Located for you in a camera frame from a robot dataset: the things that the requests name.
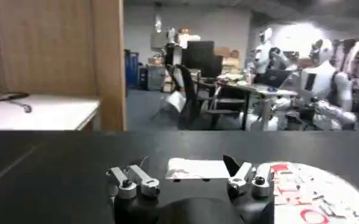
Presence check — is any blue bin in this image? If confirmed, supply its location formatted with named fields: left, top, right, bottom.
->
left=124, top=49, right=140, bottom=89

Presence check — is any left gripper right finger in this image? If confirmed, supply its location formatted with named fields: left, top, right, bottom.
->
left=222, top=155, right=273, bottom=199

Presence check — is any white humanoid robot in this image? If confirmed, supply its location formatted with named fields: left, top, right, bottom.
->
left=251, top=27, right=290, bottom=75
left=272, top=38, right=359, bottom=131

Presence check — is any white side table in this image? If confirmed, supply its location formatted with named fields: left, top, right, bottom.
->
left=0, top=93, right=101, bottom=131

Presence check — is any long black cable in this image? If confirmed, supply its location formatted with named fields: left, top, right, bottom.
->
left=0, top=92, right=34, bottom=114

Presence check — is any wooden partition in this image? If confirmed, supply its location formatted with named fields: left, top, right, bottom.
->
left=0, top=0, right=127, bottom=132

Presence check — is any white printed shirt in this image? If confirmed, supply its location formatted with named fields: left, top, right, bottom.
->
left=165, top=157, right=359, bottom=224

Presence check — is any white standing desk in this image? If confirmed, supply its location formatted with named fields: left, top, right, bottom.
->
left=224, top=83, right=299, bottom=131

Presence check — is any shelf with boxes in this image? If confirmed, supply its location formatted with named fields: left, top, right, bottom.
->
left=149, top=26, right=202, bottom=66

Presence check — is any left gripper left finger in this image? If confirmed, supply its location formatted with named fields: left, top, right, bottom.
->
left=105, top=156, right=161, bottom=200

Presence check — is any black office chair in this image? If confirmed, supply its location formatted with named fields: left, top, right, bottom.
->
left=166, top=63, right=247, bottom=130

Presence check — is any black monitor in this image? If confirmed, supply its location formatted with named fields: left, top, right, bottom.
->
left=181, top=40, right=224, bottom=79

